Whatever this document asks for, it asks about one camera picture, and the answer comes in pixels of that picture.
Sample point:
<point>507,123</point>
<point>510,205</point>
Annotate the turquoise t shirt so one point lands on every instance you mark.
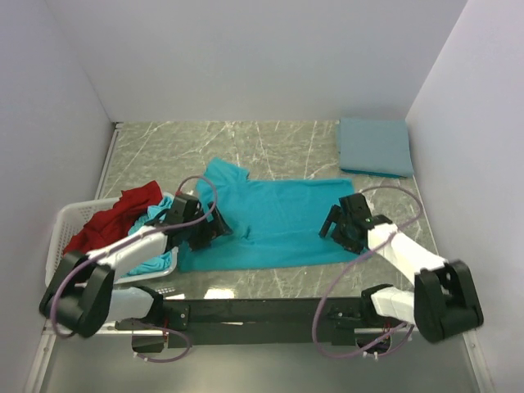
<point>160,263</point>
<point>275,224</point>

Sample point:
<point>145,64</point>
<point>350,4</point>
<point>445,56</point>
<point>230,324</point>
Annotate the white plastic laundry basket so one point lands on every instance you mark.
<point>70,220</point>

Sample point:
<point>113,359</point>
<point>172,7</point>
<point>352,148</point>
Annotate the turquoise t shirt in basket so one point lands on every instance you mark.
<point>160,263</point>

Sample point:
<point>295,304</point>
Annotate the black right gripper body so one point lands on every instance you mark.
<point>341,235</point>

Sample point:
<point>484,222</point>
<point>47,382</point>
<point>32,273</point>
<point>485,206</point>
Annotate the dark red t shirt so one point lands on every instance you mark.
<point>108,226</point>

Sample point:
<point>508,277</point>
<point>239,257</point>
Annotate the folded teal t shirt underneath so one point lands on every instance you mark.
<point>371,173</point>

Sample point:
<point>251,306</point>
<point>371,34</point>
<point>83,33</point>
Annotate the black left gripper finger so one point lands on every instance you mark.
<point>216,225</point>
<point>201,238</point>

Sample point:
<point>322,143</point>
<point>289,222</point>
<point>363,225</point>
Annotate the black front mounting rail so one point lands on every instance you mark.
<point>266,321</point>

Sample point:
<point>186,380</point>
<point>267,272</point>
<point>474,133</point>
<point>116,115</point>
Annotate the folded light blue t shirt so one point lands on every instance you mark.
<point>374,145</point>

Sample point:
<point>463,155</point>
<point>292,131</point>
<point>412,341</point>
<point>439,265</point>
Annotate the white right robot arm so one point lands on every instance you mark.
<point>444,301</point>

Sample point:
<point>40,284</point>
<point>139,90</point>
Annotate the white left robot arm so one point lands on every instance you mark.
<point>81,295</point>

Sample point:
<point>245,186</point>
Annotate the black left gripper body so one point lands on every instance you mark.
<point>198,214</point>

